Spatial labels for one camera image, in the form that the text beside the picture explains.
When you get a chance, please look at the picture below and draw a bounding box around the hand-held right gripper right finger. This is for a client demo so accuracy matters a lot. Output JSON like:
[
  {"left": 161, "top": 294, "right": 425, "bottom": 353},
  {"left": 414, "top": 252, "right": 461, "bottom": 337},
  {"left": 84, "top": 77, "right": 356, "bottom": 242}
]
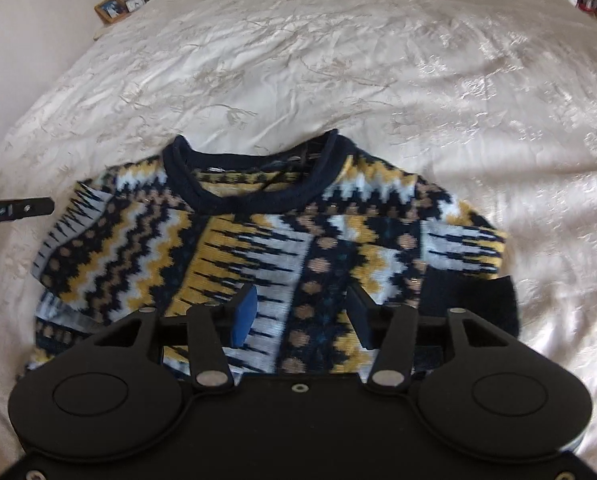
[{"left": 345, "top": 285, "right": 510, "bottom": 394}]

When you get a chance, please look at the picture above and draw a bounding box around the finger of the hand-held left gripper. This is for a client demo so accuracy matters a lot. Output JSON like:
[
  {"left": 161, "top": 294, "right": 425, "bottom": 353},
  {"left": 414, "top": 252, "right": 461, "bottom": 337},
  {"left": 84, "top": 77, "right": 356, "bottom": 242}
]
[{"left": 0, "top": 196, "right": 56, "bottom": 226}]

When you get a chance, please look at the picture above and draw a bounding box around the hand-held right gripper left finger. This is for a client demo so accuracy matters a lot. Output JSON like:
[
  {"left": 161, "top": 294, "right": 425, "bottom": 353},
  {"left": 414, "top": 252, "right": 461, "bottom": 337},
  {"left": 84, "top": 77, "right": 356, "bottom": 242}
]
[{"left": 92, "top": 283, "right": 258, "bottom": 390}]

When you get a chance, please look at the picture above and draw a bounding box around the navy yellow patterned knit sweater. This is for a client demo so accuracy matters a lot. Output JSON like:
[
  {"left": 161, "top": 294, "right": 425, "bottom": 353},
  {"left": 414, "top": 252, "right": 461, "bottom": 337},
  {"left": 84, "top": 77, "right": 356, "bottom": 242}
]
[{"left": 16, "top": 129, "right": 522, "bottom": 382}]

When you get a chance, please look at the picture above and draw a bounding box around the white floral bedspread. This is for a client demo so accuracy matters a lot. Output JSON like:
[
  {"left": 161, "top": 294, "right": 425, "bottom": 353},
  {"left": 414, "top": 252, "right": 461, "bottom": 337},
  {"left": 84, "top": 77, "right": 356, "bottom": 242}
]
[{"left": 0, "top": 0, "right": 597, "bottom": 466}]

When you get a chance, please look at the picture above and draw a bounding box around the wooden photo frame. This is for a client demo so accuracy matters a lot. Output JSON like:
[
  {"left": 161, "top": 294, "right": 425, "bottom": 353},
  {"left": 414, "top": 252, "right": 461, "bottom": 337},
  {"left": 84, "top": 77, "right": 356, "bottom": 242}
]
[{"left": 94, "top": 0, "right": 128, "bottom": 25}]

